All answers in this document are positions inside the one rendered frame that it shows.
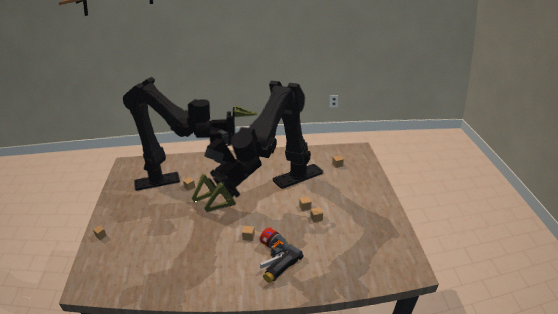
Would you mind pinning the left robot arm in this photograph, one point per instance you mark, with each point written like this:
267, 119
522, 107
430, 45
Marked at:
262, 133

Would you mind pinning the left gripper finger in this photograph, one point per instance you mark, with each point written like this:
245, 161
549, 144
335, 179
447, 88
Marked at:
203, 179
219, 189

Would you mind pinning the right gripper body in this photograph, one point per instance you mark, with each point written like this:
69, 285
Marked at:
230, 125

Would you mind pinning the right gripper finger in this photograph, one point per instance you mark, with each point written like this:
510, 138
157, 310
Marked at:
243, 113

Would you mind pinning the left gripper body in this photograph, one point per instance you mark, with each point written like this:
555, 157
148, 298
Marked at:
221, 178

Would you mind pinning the small tan block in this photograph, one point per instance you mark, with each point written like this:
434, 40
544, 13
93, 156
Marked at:
189, 183
99, 232
316, 214
337, 161
305, 203
248, 233

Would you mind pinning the red and grey hose nozzle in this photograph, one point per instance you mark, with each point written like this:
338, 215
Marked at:
272, 239

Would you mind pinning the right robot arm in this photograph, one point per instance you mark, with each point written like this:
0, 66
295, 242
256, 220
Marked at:
198, 111

